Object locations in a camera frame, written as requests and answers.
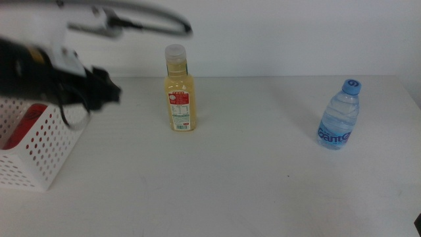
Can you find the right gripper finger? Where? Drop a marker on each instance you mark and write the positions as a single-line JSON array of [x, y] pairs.
[[418, 227]]

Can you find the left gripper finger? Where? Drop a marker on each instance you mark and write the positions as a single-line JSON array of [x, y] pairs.
[[101, 76], [108, 93]]

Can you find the red soda can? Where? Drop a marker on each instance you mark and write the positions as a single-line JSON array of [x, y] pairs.
[[26, 121]]

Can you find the yellow juice bottle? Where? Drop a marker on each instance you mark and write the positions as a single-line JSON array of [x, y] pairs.
[[179, 89]]

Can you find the clear water bottle blue cap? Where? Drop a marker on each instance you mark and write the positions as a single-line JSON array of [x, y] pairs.
[[338, 115]]

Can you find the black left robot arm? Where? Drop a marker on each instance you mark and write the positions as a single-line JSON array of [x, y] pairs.
[[19, 72]]

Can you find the white perforated plastic basket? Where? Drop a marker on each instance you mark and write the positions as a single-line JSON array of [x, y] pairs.
[[39, 164]]

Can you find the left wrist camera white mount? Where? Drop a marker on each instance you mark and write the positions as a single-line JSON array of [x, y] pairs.
[[69, 64]]

